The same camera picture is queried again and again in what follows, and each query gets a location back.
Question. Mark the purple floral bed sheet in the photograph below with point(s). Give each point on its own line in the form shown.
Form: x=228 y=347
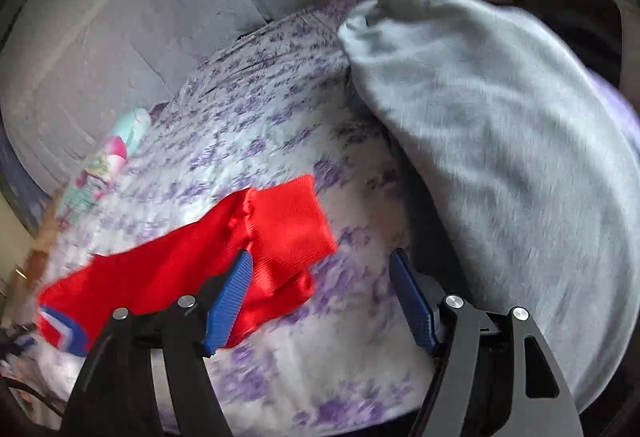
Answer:
x=271 y=107

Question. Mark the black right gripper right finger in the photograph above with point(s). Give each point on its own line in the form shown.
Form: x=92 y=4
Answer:
x=495 y=374

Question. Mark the grey pillow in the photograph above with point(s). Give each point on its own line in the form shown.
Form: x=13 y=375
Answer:
x=536 y=185

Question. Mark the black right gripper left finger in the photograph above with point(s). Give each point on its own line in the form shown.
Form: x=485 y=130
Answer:
x=114 y=394

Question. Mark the folded teal pink blanket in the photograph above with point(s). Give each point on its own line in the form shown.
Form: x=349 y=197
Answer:
x=98 y=173

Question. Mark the orange brown pillow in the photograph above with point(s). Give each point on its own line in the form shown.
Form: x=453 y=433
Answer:
x=28 y=274

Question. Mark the white wall curtain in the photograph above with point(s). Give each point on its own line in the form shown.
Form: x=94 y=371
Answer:
x=70 y=68

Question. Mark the red track pants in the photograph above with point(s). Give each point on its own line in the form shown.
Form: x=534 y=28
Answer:
x=283 y=228

